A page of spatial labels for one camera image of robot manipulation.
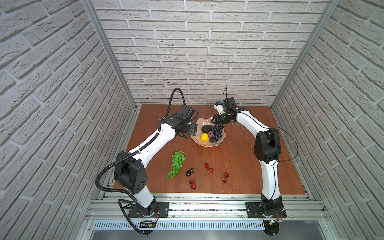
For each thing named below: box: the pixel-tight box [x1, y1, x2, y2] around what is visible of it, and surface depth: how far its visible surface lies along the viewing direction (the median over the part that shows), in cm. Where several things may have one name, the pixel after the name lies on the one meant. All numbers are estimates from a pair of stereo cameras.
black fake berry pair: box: [185, 168, 196, 177], surface depth 87 cm
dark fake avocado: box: [201, 125, 214, 133], surface depth 102 cm
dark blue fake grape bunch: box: [209, 124, 225, 143], surface depth 97 cm
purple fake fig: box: [208, 130, 216, 139], surface depth 99 cm
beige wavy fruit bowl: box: [191, 117, 227, 147], surface depth 100 cm
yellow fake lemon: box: [200, 132, 210, 141], surface depth 100 cm
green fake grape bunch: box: [166, 151, 186, 179], surface depth 87 cm
